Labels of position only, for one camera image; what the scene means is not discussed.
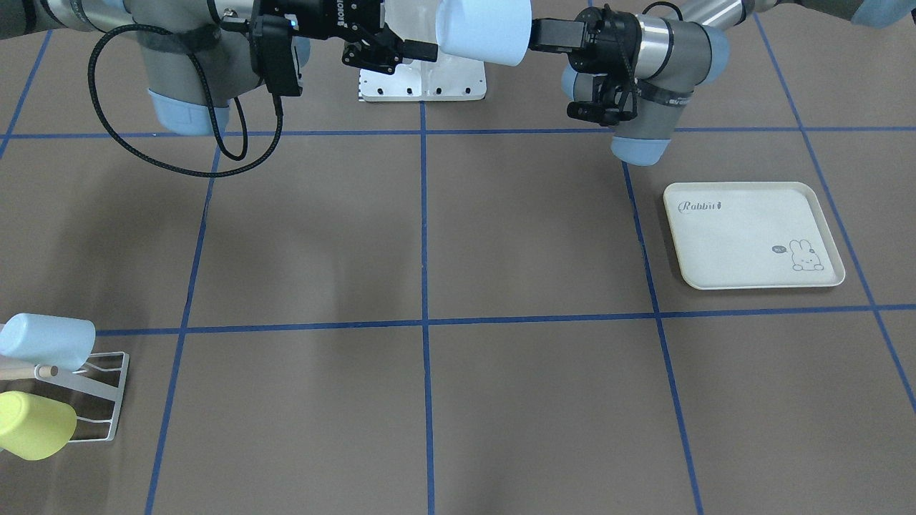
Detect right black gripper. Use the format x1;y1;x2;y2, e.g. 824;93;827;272
250;1;439;75

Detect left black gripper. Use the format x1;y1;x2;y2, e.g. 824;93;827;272
529;6;641;76

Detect light blue plastic cup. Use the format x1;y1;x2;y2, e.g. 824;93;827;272
1;313;96;371

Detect yellow plastic cup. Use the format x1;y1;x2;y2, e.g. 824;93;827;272
1;391;77;461

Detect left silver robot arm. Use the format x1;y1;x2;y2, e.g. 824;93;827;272
529;1;778;167

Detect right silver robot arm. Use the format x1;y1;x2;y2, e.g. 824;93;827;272
1;1;438;136

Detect cream plastic tray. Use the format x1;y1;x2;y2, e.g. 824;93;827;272
662;182;845;290

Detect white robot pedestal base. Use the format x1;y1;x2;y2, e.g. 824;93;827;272
358;1;487;102

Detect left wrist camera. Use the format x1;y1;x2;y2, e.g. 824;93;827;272
566;102;638;127

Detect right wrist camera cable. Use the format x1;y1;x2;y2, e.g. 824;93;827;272
87;24;285;179

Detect white wire cup rack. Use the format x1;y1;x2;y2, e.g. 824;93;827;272
1;352;130;443

